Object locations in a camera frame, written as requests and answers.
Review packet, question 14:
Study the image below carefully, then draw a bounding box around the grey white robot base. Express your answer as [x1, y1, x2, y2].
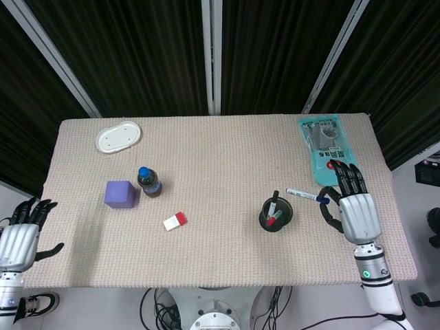
[161, 285, 276, 330]

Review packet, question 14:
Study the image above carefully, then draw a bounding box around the teal plastic cloth package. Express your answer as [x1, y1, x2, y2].
[297, 114, 362, 186]

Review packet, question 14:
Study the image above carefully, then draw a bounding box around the black equipment box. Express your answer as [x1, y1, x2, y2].
[414, 156, 440, 185]

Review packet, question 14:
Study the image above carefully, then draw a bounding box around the white metal frame post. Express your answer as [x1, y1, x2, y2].
[3, 0, 102, 119]
[300, 0, 371, 114]
[201, 0, 223, 116]

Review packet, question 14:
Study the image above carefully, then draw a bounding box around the black chair caster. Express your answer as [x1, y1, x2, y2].
[411, 291, 437, 309]

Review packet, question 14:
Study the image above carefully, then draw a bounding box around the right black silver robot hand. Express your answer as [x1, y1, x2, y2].
[318, 161, 382, 245]

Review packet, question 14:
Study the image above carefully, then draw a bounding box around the black chair base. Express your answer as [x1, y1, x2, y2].
[426, 207, 440, 249]

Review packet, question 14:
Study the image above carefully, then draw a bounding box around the purple foam cube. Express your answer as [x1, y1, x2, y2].
[104, 180, 137, 210]

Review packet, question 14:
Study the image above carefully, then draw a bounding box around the black cable bundle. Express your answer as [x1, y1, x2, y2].
[263, 285, 293, 330]
[140, 287, 182, 330]

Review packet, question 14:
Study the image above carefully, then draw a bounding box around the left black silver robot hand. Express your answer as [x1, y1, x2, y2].
[0, 197, 65, 273]

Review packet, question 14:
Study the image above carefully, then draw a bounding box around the black and white shoe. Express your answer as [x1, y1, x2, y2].
[13, 291, 60, 324]

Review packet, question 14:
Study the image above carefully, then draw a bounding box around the cola bottle blue cap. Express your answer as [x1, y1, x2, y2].
[137, 166, 163, 198]

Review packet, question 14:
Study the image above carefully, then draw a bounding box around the white oval tray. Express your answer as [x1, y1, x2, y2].
[95, 120, 142, 155]

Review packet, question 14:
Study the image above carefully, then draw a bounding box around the black mesh pen holder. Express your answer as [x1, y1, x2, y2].
[258, 196, 294, 233]

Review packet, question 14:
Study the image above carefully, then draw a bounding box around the blue cap marker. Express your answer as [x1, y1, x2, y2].
[285, 187, 330, 204]

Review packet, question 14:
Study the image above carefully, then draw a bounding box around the black curtain panel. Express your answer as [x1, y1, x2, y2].
[309, 0, 440, 171]
[0, 6, 92, 199]
[25, 0, 211, 118]
[219, 0, 355, 116]

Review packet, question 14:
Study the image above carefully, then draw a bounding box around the red and white block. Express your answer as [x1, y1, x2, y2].
[163, 212, 188, 232]

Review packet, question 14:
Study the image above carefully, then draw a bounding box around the beige woven tablecloth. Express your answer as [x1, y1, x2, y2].
[23, 112, 419, 289]

